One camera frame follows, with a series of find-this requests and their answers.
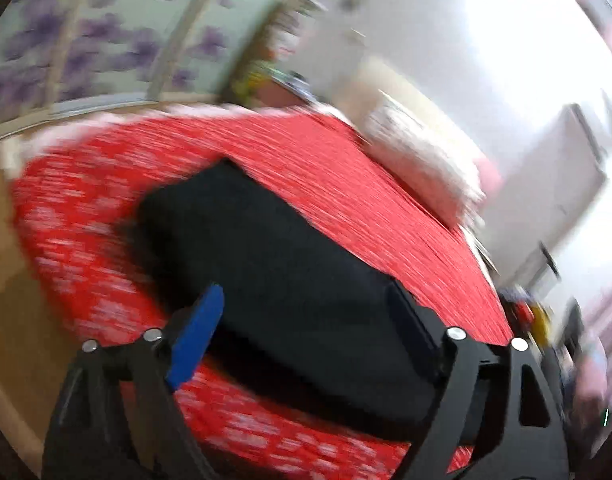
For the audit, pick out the pink white pillow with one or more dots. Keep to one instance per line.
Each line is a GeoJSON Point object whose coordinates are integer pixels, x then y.
{"type": "Point", "coordinates": [421, 160]}

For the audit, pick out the white door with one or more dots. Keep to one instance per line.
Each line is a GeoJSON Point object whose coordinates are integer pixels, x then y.
{"type": "Point", "coordinates": [551, 195]}

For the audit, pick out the purple floral wardrobe doors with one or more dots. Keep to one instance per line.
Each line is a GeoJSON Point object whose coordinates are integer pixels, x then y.
{"type": "Point", "coordinates": [86, 45]}

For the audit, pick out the red patterned bed blanket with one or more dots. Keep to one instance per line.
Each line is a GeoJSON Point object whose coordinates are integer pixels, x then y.
{"type": "Point", "coordinates": [336, 170]}

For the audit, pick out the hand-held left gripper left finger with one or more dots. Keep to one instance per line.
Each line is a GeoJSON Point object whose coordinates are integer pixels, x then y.
{"type": "Point", "coordinates": [198, 330]}

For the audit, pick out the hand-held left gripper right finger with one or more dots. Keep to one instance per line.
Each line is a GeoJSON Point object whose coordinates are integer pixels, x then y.
{"type": "Point", "coordinates": [411, 322]}

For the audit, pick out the cluttered wooden shelf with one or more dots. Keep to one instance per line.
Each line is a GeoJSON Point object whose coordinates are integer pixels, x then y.
{"type": "Point", "coordinates": [271, 55]}

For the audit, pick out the black pants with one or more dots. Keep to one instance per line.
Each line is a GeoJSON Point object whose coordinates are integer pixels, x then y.
{"type": "Point", "coordinates": [286, 280]}

